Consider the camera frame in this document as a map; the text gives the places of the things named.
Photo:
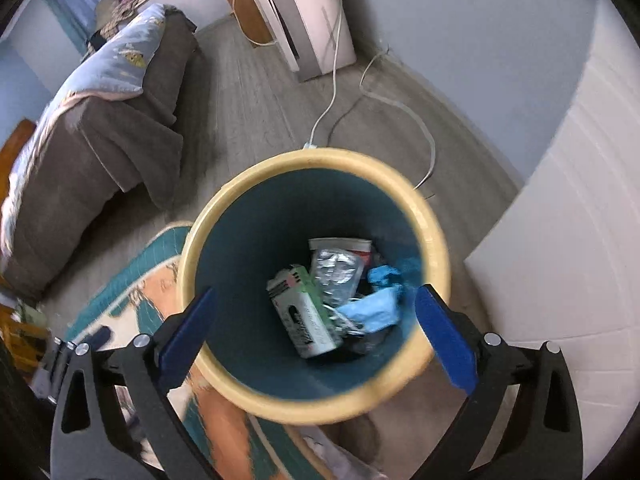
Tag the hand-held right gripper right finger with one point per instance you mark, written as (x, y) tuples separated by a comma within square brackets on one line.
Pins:
[(445, 340)]

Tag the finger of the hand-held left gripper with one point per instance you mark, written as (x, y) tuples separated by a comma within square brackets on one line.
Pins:
[(98, 337)]

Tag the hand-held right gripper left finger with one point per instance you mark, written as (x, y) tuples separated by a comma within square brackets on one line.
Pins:
[(187, 340)]

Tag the blue plastic wrapper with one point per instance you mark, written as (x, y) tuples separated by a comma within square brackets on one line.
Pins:
[(375, 310)]

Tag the black plastic bag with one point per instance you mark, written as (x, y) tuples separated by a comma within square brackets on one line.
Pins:
[(365, 345)]

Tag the green medicine box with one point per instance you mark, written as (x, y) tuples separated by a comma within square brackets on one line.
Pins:
[(305, 320)]

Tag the purple snack wrapper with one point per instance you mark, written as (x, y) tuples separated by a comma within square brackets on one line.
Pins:
[(335, 275)]

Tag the yellow rimmed teal bin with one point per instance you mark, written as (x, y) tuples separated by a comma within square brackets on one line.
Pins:
[(260, 220)]

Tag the teal and orange patterned rug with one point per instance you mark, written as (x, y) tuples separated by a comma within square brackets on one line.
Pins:
[(150, 270)]

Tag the light blue printed quilt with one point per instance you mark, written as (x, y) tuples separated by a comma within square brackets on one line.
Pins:
[(120, 60)]

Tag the patterned cloth pile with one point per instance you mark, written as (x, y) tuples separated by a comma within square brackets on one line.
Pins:
[(120, 12)]

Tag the wooden cabinet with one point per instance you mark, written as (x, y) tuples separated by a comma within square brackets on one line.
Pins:
[(250, 15)]

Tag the blue curtain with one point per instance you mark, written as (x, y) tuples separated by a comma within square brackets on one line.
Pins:
[(75, 5)]

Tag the white air purifier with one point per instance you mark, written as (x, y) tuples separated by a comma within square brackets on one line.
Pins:
[(310, 10)]

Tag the wooden bed frame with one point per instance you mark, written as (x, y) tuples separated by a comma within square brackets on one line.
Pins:
[(15, 150)]

